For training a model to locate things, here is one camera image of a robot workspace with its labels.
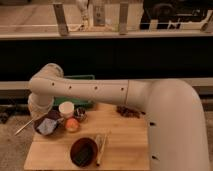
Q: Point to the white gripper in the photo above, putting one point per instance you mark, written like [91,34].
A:
[39,105]

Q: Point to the silver fork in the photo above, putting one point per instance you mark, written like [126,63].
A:
[26,125]

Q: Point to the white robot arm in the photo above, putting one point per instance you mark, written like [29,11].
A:
[177,136]

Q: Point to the purple bowl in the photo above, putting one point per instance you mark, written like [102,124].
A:
[52,114]

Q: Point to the blue cloth in bowl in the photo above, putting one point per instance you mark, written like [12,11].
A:
[47,126]

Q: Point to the brown bowl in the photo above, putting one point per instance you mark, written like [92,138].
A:
[84,143]

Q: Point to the dark sponge in bowl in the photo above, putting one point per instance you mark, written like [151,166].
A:
[83,157]

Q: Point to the white cup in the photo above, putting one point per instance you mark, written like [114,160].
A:
[66,109]

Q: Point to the orange fruit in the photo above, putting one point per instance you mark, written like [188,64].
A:
[72,125]

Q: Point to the small dark patterned cup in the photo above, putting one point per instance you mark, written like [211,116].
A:
[80,114]

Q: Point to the green plastic tray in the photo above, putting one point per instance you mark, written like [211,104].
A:
[76,102]

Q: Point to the clear plastic wrapper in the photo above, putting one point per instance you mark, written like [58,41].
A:
[99,141]

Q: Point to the wooden chopstick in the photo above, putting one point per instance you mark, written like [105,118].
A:
[101,150]

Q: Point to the brown dried food pile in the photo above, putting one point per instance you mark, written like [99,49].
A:
[126,112]

